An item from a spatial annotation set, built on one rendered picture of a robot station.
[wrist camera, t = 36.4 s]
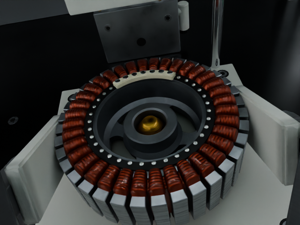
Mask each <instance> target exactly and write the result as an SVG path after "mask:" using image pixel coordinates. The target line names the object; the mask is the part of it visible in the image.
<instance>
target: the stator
mask: <svg viewBox="0 0 300 225"><path fill-rule="evenodd" d="M124 64H125V68H124V67H123V66H122V65H121V64H120V65H118V66H115V67H112V70H109V69H108V70H106V71H104V72H102V73H100V76H95V77H94V78H92V79H91V80H89V83H85V84H84V85H83V86H82V87H81V88H80V89H79V92H76V93H75V94H74V95H73V96H72V97H71V98H70V100H71V102H67V104H66V105H65V107H64V109H63V110H64V113H61V114H60V116H59V119H58V122H59V125H57V127H56V132H55V134H56V135H57V137H55V138H54V146H55V148H56V150H55V152H56V156H57V159H58V161H59V162H60V163H59V165H60V167H61V168H62V170H63V172H64V173H65V175H66V176H67V177H68V179H69V180H70V182H71V183H72V184H73V186H74V187H75V189H76V190H77V192H78V193H79V194H80V196H81V197H82V199H83V200H84V201H85V203H86V204H87V205H88V206H89V207H92V209H93V210H94V211H95V212H96V213H98V214H99V215H100V216H102V217H103V216H105V217H106V219H107V220H109V221H111V222H114V223H116V224H118V222H119V221H120V222H121V224H122V225H136V222H137V224H138V225H153V220H154V219H155V222H156V225H171V221H170V217H171V216H170V213H172V216H173V217H174V219H175V223H176V225H183V224H186V223H188V222H189V212H190V213H191V215H192V217H193V219H194V220H195V219H197V218H199V217H201V216H203V215H204V214H205V212H206V207H207V208H208V209H209V210H212V209H213V208H214V207H216V206H217V205H218V204H219V202H220V198H221V199H224V198H225V197H226V196H227V194H228V193H229V192H230V189H231V186H232V187H233V186H234V184H235V182H236V180H237V178H238V174H239V173H240V170H241V167H242V162H243V157H244V153H245V148H246V143H247V138H248V132H249V120H248V118H249V114H248V110H247V108H245V103H244V101H243V98H242V96H239V93H240V92H239V91H238V90H237V88H236V87H235V86H234V85H233V86H231V84H232V83H231V82H230V81H229V80H228V79H227V78H226V77H223V78H222V74H221V73H219V72H218V71H216V70H213V71H211V68H210V67H208V66H206V65H203V64H202V65H199V63H198V62H194V61H187V60H186V59H181V58H177V59H175V60H174V58H169V57H164V58H163V59H162V60H160V57H156V58H150V60H149V65H148V62H147V59H146V58H144V59H139V60H137V66H136V64H135V62H134V61H130V62H126V63H124ZM174 111H177V112H179V113H181V114H183V115H184V116H185V117H186V118H187V119H189V121H190V122H191V123H192V124H193V126H194V128H195V130H196V131H195V132H193V133H185V132H183V131H182V128H181V125H180V124H179V122H178V121H177V116H176V114H175V112H174ZM146 116H155V117H157V118H159V119H161V120H163V121H164V122H165V123H166V125H165V127H164V129H163V130H162V131H160V132H159V133H157V134H153V135H143V134H140V133H139V132H137V131H136V128H137V126H138V124H139V123H140V122H141V121H142V120H143V119H144V118H145V117H146ZM122 121H124V122H123V125H121V124H120V123H121V122H122ZM118 140H120V141H123V142H124V145H125V147H126V149H127V150H128V151H129V153H130V154H131V155H132V156H133V157H134V158H135V159H136V160H134V159H129V158H124V157H121V156H119V155H117V154H115V153H113V152H112V150H111V143H112V142H114V141H118Z"/></svg>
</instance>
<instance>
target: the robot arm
mask: <svg viewBox="0 0 300 225"><path fill-rule="evenodd" d="M235 87H236V88H237V90H238V91H239V92H240V93H239V96H242V98H243V101H244V103H245V108H247V110H248V114H249V118H248V120H249V132H248V138H247V142H248V144H249V145H250V146H251V147H252V148H253V150H254V151H255V152H256V153H257V155H258V156H259V157H260V158H261V159H262V160H263V161H264V163H265V164H266V165H267V166H268V167H269V169H270V170H271V171H272V172H273V174H274V175H275V176H276V177H277V178H278V180H279V181H280V182H281V183H282V184H284V185H285V186H288V185H293V188H292V194H291V199H290V204H289V208H288V213H287V219H286V224H285V225H300V116H298V115H297V114H295V113H293V112H289V111H281V110H280V109H278V108H277V107H275V106H274V105H272V104H271V103H269V102H267V101H266V100H264V99H263V98H262V97H260V96H258V95H257V94H255V93H254V92H252V91H251V90H249V89H248V88H246V87H244V86H243V85H239V86H235ZM59 116H60V115H56V116H53V117H52V118H51V119H50V120H49V121H48V122H47V124H46V125H45V126H44V127H43V128H42V129H41V130H40V131H39V132H38V133H37V134H36V135H35V137H34V138H33V139H32V140H31V141H30V142H29V143H28V144H27V145H26V146H25V147H24V148H23V149H22V151H21V152H20V153H19V154H18V155H17V156H15V157H13V158H12V159H11V160H10V161H9V162H8V163H7V164H6V165H5V166H4V168H2V169H1V170H0V225H20V223H19V220H18V218H17V216H18V214H19V213H21V216H22V219H23V222H24V223H25V224H26V225H31V224H36V223H39V221H40V220H41V219H42V217H43V215H44V213H45V211H46V209H47V207H48V205H49V203H50V201H51V199H52V197H53V195H54V193H55V191H56V189H57V187H58V185H59V183H60V181H61V179H62V177H63V175H64V172H63V170H62V168H61V167H60V165H59V163H60V162H59V161H58V159H57V156H56V152H55V150H56V148H55V146H54V138H55V137H57V135H56V134H55V132H56V127H57V125H59V122H58V119H59Z"/></svg>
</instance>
